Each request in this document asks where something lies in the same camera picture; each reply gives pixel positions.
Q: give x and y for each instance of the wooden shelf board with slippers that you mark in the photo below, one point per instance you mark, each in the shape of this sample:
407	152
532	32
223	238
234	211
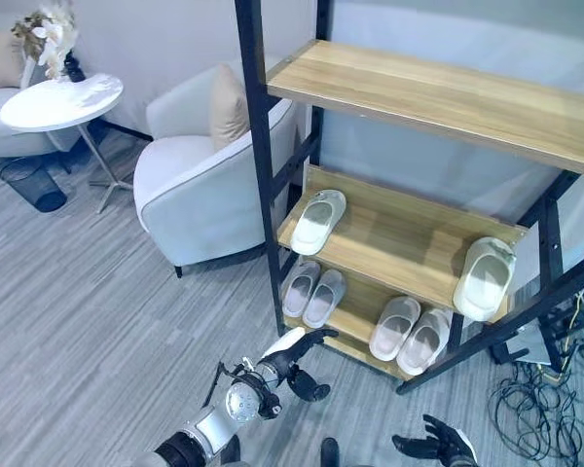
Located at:
399	238

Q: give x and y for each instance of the low wooden shelf board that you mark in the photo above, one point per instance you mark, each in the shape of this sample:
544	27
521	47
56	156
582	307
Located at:
350	323

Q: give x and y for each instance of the beige cushion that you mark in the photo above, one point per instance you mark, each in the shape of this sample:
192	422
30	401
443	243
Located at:
2	58
228	109

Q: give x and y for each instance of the black vase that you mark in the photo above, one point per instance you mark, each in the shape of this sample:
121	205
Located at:
73	65

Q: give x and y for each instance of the black mesh waste bin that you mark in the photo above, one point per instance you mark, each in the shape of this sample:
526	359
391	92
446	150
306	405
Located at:
31	184

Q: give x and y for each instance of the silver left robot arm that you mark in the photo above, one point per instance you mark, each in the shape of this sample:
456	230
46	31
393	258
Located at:
214	418

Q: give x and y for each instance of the long wooden shelf board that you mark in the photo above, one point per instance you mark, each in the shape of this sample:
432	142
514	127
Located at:
433	97

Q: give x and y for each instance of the dried flower bouquet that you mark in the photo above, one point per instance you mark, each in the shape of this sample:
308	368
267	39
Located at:
46	34

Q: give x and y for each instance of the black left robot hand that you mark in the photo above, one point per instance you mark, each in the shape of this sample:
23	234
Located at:
292	362

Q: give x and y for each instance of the cream white slipper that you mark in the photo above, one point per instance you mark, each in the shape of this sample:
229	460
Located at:
318	221
484	279

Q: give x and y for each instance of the black metal shoe rack frame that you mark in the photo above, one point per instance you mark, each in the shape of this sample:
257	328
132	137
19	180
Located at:
267	194

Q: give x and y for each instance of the dark robot foot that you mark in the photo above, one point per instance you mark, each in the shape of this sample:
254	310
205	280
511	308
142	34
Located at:
329	452

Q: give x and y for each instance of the white armchair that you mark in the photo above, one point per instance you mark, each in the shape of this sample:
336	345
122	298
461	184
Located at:
10	121
204	194

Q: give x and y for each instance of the pale pink slipper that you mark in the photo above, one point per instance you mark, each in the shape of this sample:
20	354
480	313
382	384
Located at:
394	328
422	343

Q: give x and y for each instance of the grey white slipper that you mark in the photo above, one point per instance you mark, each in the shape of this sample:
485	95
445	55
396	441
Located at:
324	299
300	289

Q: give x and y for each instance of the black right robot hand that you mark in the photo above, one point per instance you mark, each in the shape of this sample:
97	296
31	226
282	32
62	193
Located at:
440	445

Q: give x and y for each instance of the round white side table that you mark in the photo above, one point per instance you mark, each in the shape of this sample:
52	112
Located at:
63	104

